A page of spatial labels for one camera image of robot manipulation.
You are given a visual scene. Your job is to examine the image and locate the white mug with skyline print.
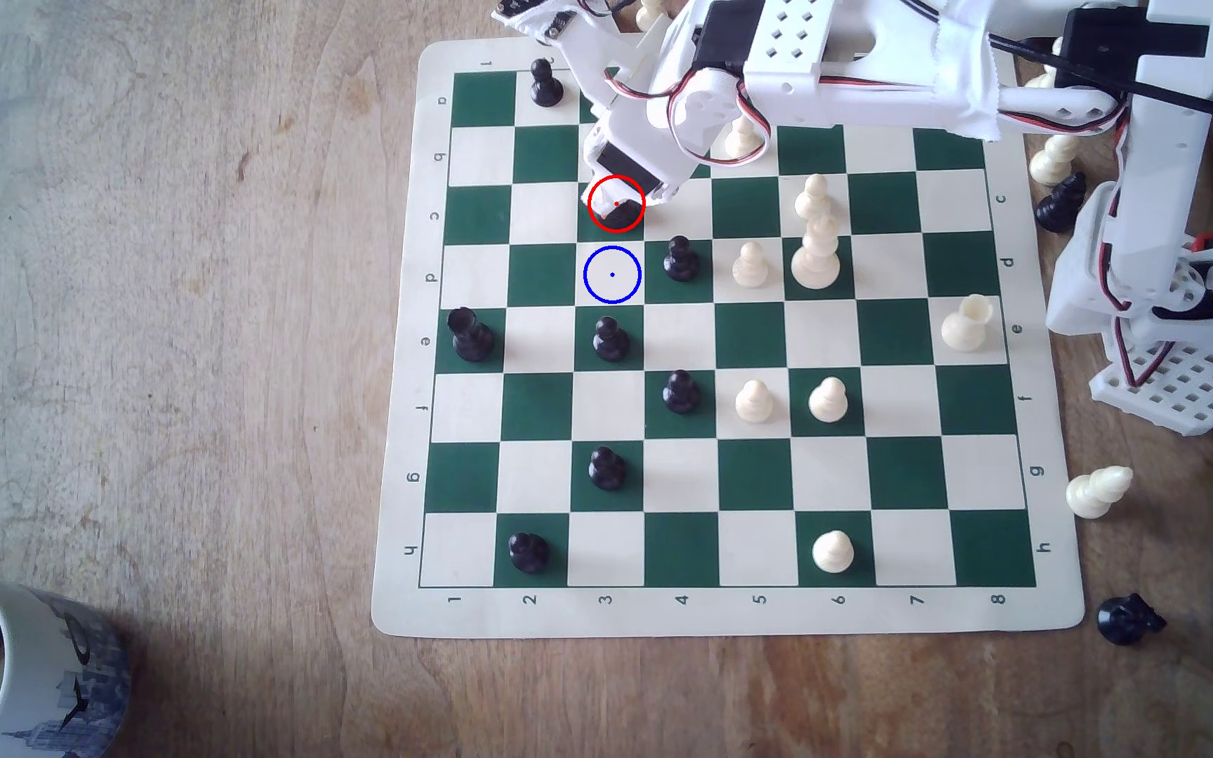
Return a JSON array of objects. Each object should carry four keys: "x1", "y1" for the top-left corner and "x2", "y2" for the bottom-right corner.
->
[{"x1": 0, "y1": 563, "x2": 134, "y2": 758}]

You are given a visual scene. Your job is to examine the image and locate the black rook chess piece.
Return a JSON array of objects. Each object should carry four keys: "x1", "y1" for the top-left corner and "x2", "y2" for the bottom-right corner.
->
[{"x1": 446, "y1": 306, "x2": 496, "y2": 364}]

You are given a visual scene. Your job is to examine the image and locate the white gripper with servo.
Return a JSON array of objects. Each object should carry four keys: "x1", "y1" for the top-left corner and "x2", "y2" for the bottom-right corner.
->
[{"x1": 577, "y1": 63, "x2": 715, "y2": 218}]

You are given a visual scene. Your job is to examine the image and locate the green and white chess mat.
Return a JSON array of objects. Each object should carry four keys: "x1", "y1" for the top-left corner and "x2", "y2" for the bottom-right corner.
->
[{"x1": 371, "y1": 38, "x2": 1086, "y2": 640}]

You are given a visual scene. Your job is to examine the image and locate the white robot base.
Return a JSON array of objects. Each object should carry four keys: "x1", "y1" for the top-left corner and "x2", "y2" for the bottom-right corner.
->
[{"x1": 1047, "y1": 184, "x2": 1213, "y2": 438}]

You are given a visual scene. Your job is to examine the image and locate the black camera cable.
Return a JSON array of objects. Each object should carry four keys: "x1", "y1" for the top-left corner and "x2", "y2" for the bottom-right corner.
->
[{"x1": 899, "y1": 0, "x2": 1213, "y2": 136}]

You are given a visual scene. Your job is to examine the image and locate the white queen chess piece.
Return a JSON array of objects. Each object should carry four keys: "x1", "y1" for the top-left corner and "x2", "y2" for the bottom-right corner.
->
[{"x1": 1023, "y1": 38, "x2": 1063, "y2": 92}]

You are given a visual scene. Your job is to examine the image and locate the white rook chess piece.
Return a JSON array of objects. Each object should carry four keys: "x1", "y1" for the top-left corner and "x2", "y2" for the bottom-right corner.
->
[{"x1": 940, "y1": 293, "x2": 993, "y2": 353}]

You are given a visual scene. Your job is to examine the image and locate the black gripper camera board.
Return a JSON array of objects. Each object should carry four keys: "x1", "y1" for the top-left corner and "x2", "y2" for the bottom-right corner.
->
[{"x1": 491, "y1": 0, "x2": 578, "y2": 44}]

